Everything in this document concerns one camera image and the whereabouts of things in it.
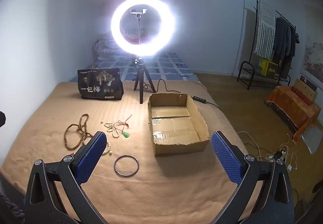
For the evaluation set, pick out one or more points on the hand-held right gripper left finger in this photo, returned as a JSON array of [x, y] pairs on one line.
[[90, 156]]

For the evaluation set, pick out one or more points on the black clothes rack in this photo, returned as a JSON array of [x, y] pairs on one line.
[[257, 2]]

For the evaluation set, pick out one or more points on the dark hanging clothes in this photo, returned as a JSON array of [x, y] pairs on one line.
[[282, 42]]

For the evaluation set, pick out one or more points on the folded patterned quilt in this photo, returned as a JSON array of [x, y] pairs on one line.
[[103, 47]]

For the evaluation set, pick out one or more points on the orange cloth covered box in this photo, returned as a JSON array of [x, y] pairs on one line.
[[290, 103]]

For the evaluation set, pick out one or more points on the white power strip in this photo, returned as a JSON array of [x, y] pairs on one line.
[[270, 157]]

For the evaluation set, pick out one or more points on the metal bangle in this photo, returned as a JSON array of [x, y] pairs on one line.
[[114, 165]]

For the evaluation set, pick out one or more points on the cardboard box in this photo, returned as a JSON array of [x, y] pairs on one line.
[[176, 148]]

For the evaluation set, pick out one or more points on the phone holder on pole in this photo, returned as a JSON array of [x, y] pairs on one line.
[[138, 13]]

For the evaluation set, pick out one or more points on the clear plastic sheet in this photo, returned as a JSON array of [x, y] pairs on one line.
[[313, 138]]

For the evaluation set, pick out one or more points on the landscape wall poster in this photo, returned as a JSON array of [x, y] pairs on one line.
[[314, 57]]

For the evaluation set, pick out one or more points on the blue checkered bedsheet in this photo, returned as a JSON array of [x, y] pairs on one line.
[[166, 65]]

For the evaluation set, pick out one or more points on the brown cardboard piece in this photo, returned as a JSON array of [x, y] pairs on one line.
[[301, 85]]

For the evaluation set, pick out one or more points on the black tripod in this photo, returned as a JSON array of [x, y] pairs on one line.
[[140, 82]]

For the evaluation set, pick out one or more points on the black printed bag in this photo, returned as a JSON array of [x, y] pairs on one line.
[[101, 87]]

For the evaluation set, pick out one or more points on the cream bead strand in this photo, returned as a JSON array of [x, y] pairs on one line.
[[111, 125]]

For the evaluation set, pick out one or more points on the dark red box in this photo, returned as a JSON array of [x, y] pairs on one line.
[[304, 97]]

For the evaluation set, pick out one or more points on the striped towel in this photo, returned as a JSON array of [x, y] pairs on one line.
[[265, 32]]

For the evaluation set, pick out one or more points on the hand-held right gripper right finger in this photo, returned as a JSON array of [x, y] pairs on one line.
[[227, 158]]

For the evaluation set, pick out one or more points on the yellow box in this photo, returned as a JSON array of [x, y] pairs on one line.
[[268, 67]]

